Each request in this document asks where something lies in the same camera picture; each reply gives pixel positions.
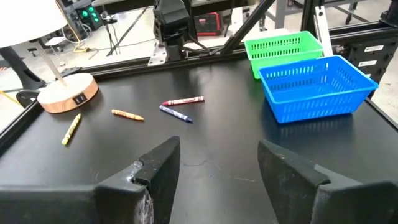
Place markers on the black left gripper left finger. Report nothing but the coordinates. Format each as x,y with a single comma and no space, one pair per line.
77,205

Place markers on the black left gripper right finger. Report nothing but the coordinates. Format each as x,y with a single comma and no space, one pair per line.
326,205

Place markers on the yellow-green crayon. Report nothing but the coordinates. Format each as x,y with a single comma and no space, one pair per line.
71,129

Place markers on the blue crayon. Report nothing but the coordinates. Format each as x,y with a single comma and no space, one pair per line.
175,114

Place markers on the red crayon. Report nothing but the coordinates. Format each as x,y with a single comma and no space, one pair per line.
183,100

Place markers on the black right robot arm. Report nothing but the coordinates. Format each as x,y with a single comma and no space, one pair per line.
169,18

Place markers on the blue plastic basket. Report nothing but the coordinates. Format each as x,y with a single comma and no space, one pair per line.
311,109

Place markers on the orange crayon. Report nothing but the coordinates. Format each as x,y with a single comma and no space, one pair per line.
127,114

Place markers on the round wooden lamp base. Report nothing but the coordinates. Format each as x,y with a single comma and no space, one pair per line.
65,96

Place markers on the black curved clamp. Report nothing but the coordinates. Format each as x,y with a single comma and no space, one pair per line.
22,98

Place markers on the thin lamp stem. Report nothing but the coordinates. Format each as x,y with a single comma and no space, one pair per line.
49,63

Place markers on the black stand leg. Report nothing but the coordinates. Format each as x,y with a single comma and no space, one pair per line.
18,68

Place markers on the black box white labels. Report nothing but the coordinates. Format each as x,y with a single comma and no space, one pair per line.
385,67

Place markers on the green plastic basket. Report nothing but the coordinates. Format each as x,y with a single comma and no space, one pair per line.
258,67

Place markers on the black device green lights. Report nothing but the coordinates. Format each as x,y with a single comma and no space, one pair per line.
90,18

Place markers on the black diagonal strut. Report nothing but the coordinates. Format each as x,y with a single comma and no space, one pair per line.
245,28

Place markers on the red black tool case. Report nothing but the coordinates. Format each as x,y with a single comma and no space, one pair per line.
208,25

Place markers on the white upright metal bracket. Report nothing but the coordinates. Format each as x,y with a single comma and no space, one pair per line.
323,31

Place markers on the black upright post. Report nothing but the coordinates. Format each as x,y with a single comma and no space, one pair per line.
308,15

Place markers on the black jointed mount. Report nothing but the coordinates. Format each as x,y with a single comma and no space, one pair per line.
390,15

